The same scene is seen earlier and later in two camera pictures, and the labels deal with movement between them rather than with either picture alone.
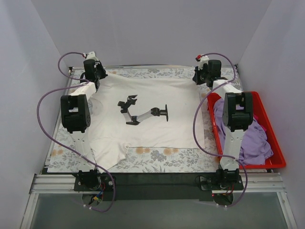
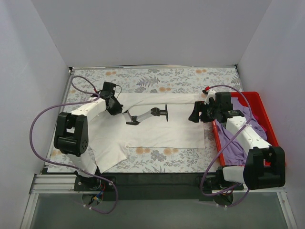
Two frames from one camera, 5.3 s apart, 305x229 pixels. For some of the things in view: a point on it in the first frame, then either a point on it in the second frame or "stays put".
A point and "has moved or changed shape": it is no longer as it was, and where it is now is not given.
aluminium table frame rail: x=48 y=183 stays put
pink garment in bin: x=256 y=118 stays put
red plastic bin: x=277 y=160 stays put
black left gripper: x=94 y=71 → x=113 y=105
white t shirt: x=145 y=109 has moved or changed shape
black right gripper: x=198 y=78 → x=203 y=112
